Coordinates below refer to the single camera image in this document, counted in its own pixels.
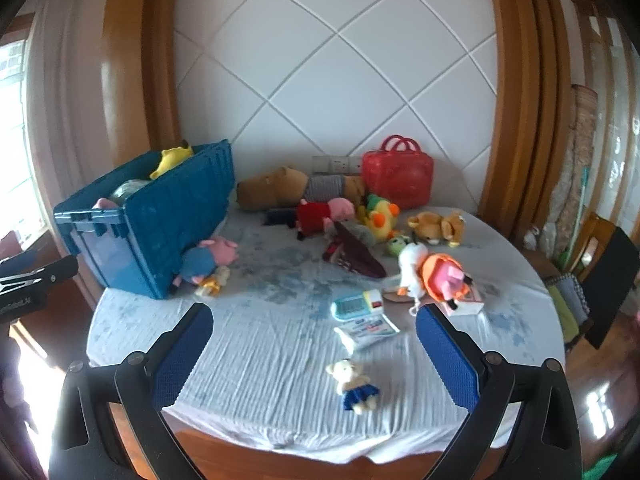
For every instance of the pig plush in orange dress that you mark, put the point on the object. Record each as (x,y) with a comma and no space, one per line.
(440,272)

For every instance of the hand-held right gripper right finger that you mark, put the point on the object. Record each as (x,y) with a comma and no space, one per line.
(445,360)

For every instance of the pale green plush toy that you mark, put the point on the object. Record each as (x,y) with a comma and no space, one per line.
(127,191)

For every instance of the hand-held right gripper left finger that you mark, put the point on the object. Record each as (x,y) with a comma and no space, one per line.
(185,355)

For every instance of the wet wipes packet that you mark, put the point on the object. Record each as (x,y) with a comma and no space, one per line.
(367,331)

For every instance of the green seat cushion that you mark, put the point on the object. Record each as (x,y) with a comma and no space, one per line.
(567,305)

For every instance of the brown bear plush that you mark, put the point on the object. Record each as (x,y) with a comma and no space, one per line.
(432,225)

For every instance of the cream bear plush orange dress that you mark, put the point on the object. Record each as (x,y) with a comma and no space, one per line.
(212,284)

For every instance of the light blue toy device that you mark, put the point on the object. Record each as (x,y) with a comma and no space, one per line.
(347,306)

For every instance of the red plastic handbag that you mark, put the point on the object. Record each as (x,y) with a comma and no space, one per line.
(397,180)

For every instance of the small pink plush toy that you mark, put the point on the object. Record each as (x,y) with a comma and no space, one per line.
(104,203)

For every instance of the round wooden table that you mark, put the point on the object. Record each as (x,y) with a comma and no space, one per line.
(225,452)

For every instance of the green one-eyed monster plush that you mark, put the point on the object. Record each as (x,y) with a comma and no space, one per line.
(396,246)

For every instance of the window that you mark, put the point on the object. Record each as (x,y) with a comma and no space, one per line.
(12,135)

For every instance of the white curtain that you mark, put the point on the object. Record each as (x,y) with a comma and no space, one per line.
(60,110)

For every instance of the white bear plush blue skirt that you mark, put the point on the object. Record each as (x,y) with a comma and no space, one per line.
(350,380)

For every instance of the yellow duck plush green hat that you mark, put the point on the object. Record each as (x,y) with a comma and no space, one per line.
(377,220)

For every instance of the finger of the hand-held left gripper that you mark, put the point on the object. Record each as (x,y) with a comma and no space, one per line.
(50,267)

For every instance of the blue plastic crate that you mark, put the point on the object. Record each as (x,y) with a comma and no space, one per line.
(165,220)

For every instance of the pig plush in red dress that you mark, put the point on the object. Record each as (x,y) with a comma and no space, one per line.
(312,215)

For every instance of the yellow plush toy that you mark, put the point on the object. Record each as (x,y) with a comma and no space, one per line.
(170,159)

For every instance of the pig plush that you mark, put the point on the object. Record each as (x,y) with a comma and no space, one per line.
(440,272)
(312,215)
(197,262)

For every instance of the small white box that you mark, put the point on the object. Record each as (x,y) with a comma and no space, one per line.
(467,307)

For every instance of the dark blue fuzzy item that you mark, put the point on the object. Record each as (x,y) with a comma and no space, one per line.
(280,216)

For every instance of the pale blue tablecloth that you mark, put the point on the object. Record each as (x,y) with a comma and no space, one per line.
(260,350)

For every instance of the white power socket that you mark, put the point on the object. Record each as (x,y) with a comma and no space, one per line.
(336,164)

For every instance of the white plush toy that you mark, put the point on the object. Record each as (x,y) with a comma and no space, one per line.
(411,262)

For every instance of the brown capybara plush striped shirt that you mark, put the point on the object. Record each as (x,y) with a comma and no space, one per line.
(270,187)

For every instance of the wooden chair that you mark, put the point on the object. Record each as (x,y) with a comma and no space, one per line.
(610,280)

